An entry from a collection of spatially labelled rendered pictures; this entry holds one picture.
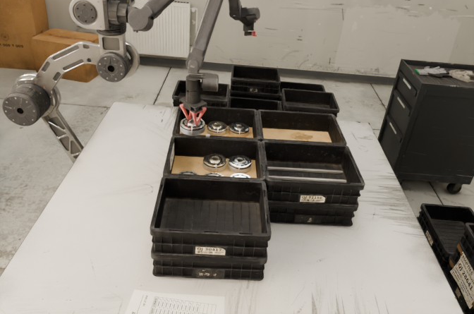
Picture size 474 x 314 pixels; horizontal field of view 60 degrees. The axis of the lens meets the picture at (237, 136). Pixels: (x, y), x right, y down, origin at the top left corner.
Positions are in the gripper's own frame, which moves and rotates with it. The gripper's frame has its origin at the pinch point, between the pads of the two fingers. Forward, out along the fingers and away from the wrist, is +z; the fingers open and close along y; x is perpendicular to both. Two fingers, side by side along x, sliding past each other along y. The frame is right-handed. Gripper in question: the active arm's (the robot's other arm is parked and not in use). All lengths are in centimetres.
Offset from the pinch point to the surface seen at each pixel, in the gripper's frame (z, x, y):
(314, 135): 23, -64, -21
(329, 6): 26, -306, 128
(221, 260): 24, 27, -47
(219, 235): 12, 28, -46
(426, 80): 22, -184, -30
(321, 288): 35, 3, -74
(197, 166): 22.2, 0.1, -3.1
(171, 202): 21.9, 23.4, -14.5
